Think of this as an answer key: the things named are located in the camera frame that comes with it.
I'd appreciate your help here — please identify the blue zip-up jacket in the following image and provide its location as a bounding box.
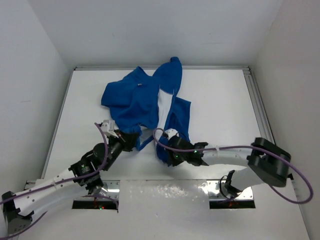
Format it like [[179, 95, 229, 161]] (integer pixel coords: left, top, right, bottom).
[[101, 56, 191, 151]]

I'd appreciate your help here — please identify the purple cable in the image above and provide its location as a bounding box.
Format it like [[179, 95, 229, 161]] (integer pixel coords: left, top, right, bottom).
[[0, 122, 111, 238], [152, 127, 314, 205]]

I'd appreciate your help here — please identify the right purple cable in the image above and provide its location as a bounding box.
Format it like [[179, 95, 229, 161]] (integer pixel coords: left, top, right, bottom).
[[152, 127, 314, 205]]

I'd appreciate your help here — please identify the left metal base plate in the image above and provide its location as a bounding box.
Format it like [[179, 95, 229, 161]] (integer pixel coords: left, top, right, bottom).
[[74, 180, 120, 201]]

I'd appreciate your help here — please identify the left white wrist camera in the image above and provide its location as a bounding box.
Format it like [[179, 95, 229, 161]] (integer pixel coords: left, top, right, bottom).
[[100, 119, 115, 133]]

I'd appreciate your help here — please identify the aluminium frame rail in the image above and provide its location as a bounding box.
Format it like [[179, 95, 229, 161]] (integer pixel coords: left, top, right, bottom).
[[74, 65, 251, 72], [243, 69, 295, 179]]

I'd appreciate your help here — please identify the aluminium frame rail right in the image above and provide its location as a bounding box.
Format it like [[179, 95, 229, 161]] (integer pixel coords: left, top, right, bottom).
[[243, 69, 295, 179]]

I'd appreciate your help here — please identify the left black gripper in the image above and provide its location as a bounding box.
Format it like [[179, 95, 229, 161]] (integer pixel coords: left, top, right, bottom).
[[103, 128, 139, 170]]

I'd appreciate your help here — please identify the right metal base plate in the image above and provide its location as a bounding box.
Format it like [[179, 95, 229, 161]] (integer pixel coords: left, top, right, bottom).
[[206, 179, 254, 202]]

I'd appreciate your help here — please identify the aluminium frame rail back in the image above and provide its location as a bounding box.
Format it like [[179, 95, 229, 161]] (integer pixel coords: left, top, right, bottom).
[[74, 65, 251, 72]]

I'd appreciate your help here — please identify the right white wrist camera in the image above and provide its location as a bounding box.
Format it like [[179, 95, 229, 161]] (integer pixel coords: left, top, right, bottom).
[[164, 128, 179, 139]]

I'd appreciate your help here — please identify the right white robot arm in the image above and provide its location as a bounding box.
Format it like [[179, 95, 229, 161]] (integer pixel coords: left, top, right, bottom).
[[168, 135, 291, 198]]

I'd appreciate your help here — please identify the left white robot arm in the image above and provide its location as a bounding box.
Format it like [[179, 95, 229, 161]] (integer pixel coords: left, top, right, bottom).
[[0, 130, 138, 237]]

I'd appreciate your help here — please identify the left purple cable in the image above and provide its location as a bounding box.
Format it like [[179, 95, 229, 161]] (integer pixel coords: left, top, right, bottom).
[[0, 122, 111, 238]]

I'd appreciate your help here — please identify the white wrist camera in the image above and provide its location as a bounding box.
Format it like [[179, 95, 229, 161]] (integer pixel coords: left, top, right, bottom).
[[164, 128, 179, 139], [100, 119, 115, 133]]

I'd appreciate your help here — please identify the metal base plate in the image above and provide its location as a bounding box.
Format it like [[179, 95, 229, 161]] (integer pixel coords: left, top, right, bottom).
[[74, 180, 120, 201], [206, 179, 254, 202]]

